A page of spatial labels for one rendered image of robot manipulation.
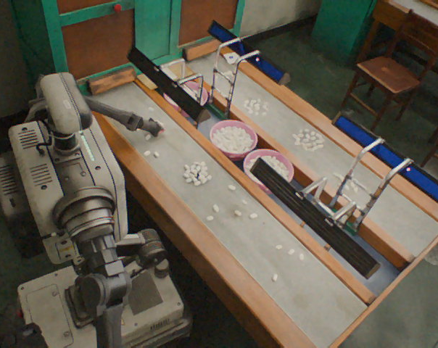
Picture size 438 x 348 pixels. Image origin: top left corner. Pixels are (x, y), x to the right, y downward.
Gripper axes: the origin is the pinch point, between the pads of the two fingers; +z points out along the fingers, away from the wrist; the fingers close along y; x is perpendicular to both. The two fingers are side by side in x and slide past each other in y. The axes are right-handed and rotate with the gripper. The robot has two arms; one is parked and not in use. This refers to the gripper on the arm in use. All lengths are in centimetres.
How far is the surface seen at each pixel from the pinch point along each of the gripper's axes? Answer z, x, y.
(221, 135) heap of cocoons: 21.8, -15.2, -19.3
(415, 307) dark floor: 117, 4, -151
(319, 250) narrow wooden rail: 10, -8, -103
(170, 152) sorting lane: -3.4, 5.1, -14.7
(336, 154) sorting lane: 58, -44, -67
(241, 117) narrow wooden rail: 34.1, -28.4, -16.4
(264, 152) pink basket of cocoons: 29, -22, -44
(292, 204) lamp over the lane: -20, -23, -89
